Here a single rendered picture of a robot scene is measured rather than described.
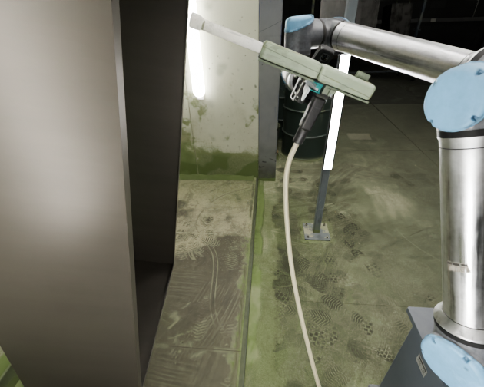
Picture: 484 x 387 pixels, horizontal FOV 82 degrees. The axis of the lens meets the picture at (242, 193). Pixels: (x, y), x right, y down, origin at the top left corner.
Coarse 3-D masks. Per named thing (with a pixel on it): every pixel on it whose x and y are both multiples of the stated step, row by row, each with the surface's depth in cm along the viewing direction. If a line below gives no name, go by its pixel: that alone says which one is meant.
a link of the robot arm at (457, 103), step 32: (480, 64) 48; (448, 96) 51; (480, 96) 47; (448, 128) 52; (480, 128) 50; (448, 160) 56; (480, 160) 52; (448, 192) 57; (480, 192) 53; (448, 224) 59; (480, 224) 55; (448, 256) 61; (480, 256) 56; (448, 288) 63; (480, 288) 58; (448, 320) 65; (480, 320) 60; (448, 352) 64; (480, 352) 60; (448, 384) 67; (480, 384) 59
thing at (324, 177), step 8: (352, 0) 138; (352, 8) 140; (344, 16) 144; (352, 16) 141; (320, 176) 199; (328, 176) 194; (320, 184) 199; (320, 192) 202; (320, 200) 206; (320, 208) 210; (320, 216) 214; (320, 224) 219
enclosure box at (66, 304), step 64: (0, 0) 31; (64, 0) 32; (128, 0) 80; (0, 64) 35; (64, 64) 35; (128, 64) 90; (0, 128) 40; (64, 128) 40; (128, 128) 102; (0, 192) 46; (64, 192) 46; (128, 192) 48; (0, 256) 54; (64, 256) 54; (128, 256) 55; (0, 320) 66; (64, 320) 66; (128, 320) 67; (64, 384) 85; (128, 384) 85
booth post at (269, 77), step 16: (272, 0) 207; (272, 16) 213; (272, 32) 219; (272, 80) 238; (272, 96) 246; (272, 112) 254; (272, 128) 262; (272, 144) 272; (272, 160) 281; (272, 176) 291
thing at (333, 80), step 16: (192, 16) 62; (208, 32) 64; (224, 32) 64; (256, 48) 66; (272, 48) 65; (272, 64) 67; (288, 64) 67; (304, 64) 67; (320, 64) 67; (320, 80) 69; (336, 80) 69; (352, 80) 69; (320, 96) 72; (352, 96) 71; (368, 96) 71; (304, 112) 76; (304, 128) 76
